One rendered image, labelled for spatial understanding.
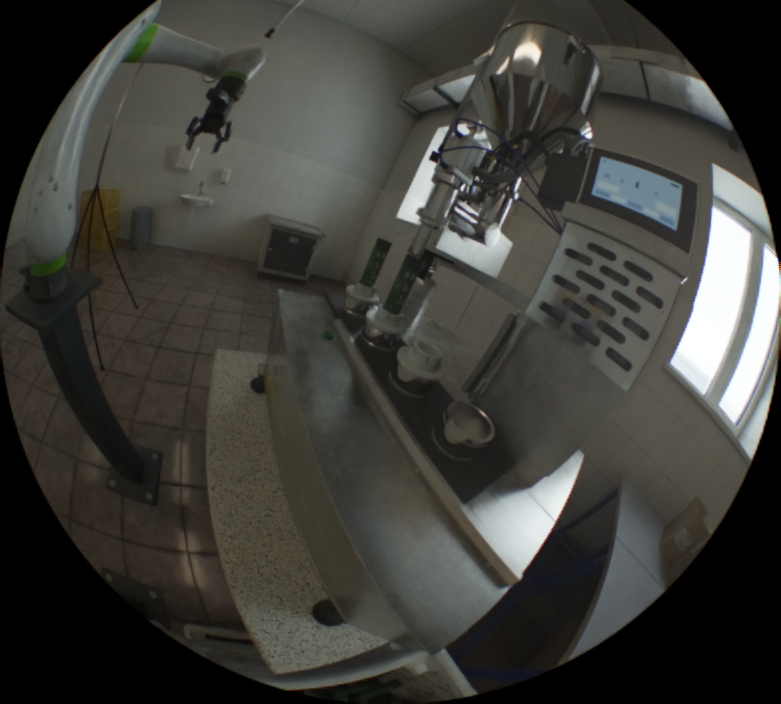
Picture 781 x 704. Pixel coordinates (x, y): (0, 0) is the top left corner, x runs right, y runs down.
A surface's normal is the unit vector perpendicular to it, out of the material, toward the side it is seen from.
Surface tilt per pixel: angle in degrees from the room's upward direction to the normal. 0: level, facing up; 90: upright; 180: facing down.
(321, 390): 0
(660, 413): 90
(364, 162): 90
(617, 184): 90
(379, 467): 0
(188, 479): 0
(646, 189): 90
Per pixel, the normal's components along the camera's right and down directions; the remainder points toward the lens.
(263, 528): 0.39, -0.86
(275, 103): 0.46, 0.50
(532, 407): -0.80, -0.14
